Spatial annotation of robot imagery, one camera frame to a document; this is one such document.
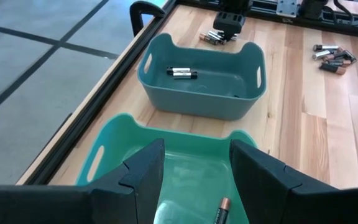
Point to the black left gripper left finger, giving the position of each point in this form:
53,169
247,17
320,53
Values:
57,208

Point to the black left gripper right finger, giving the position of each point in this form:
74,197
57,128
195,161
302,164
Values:
306,208

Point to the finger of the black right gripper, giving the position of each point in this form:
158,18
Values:
222,26
237,26

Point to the silver mounting plate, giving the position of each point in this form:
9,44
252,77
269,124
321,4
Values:
287,7

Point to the blue plastic bin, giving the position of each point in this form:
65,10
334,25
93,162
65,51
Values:
197,105

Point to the black table clamp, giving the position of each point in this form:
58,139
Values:
135,18

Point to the green plastic bin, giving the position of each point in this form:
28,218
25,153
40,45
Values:
194,174

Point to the black aluminium table frame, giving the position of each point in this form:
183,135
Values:
107,90

